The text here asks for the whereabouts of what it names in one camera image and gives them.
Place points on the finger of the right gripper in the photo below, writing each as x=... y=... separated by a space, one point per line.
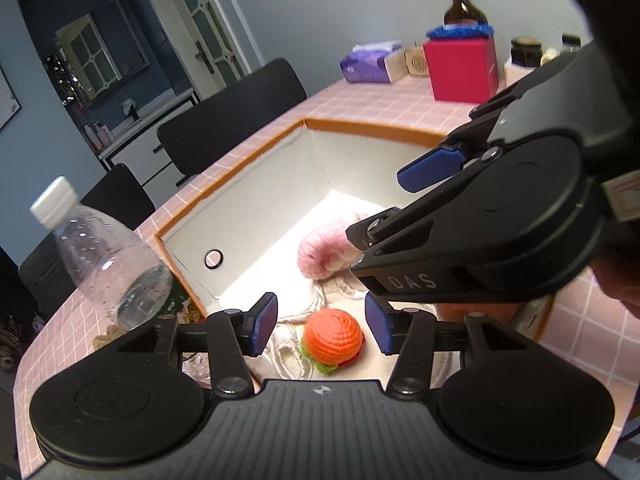
x=393 y=230
x=434 y=166

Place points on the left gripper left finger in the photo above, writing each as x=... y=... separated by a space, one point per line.
x=233 y=335

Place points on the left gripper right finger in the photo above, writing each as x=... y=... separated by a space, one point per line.
x=410 y=335

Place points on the pink crochet plush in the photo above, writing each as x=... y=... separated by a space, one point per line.
x=325 y=249

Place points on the orange crochet ball toy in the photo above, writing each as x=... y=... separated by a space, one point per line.
x=332 y=338

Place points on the orange cardboard box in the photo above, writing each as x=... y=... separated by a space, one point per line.
x=236 y=242

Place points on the brown plush toy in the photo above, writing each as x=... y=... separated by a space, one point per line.
x=111 y=333

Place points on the person's right hand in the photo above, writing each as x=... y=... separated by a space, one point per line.
x=619 y=278

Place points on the red box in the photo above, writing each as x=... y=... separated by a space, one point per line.
x=462 y=70

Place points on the wooden speaker box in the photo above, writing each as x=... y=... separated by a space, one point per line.
x=416 y=62

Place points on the clear plastic water bottle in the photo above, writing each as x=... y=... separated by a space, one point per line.
x=114 y=269

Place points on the purple tissue pack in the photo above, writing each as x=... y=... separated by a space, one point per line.
x=378 y=63

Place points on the blue crumpled bag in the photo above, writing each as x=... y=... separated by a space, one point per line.
x=460 y=31

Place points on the dark jar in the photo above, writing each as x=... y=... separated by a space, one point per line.
x=526 y=52

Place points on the brown glass bottle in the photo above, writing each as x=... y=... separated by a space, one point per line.
x=463 y=12

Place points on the black chair left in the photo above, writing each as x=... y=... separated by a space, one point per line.
x=118 y=194

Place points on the black chair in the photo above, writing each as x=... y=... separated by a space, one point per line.
x=118 y=194
x=195 y=139

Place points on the black chair right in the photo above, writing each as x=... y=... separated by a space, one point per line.
x=195 y=139

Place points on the white glass door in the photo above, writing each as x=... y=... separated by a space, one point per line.
x=212 y=41

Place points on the wall painting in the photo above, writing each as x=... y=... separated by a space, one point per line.
x=9 y=104

